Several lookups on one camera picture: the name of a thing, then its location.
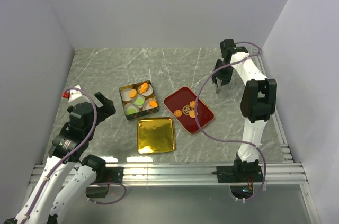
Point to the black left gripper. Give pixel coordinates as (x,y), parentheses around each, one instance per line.
(107,109)

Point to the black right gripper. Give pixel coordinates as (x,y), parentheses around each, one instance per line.
(225,78)

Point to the silver metal tongs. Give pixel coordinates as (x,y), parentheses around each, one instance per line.
(218,86)

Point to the green round cookie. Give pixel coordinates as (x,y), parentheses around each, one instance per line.
(139,101)
(130,111)

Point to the orange fish shaped cookie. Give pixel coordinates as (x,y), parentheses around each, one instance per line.
(143,88)

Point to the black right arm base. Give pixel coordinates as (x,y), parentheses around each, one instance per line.
(245,179)

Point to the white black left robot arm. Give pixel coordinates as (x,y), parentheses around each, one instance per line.
(65,176)

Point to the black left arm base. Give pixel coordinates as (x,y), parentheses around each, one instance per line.
(99,189)

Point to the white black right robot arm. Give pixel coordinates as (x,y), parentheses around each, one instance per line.
(258,100)

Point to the white paper cup liner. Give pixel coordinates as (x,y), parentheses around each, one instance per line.
(125,94)
(136,97)
(147,92)
(146,104)
(131,105)

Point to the green cookie tin box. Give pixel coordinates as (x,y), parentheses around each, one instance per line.
(141,113)

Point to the orange swirl cookie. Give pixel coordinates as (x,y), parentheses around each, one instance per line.
(178,113)
(192,104)

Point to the plain orange round cookie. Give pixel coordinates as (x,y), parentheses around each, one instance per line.
(192,113)

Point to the red serving tray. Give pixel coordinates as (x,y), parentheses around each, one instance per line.
(180,100)

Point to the gold tin lid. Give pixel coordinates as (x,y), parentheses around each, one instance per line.
(155,135)

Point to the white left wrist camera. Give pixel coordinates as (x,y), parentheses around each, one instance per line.
(74,97)

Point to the aluminium table edge rail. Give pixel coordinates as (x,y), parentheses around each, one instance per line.
(195,174)

